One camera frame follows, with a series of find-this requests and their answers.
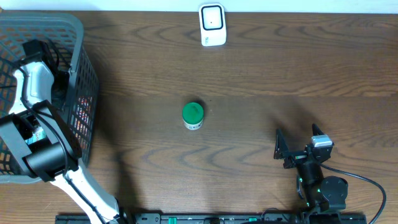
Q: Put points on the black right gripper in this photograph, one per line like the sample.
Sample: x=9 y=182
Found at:
x=282 y=152

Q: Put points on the green lid jar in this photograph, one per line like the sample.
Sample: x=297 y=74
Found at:
x=193 y=116

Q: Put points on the teal wet wipes pack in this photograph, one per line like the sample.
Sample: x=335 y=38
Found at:
x=38 y=135

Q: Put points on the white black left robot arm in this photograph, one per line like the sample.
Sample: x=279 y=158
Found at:
x=41 y=142

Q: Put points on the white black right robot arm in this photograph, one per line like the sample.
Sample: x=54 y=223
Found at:
x=324 y=194

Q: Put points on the white barcode scanner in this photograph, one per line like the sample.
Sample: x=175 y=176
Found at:
x=212 y=25

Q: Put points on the grey plastic basket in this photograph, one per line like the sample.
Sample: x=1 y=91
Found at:
x=64 y=34

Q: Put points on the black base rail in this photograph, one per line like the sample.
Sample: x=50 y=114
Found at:
x=270 y=217

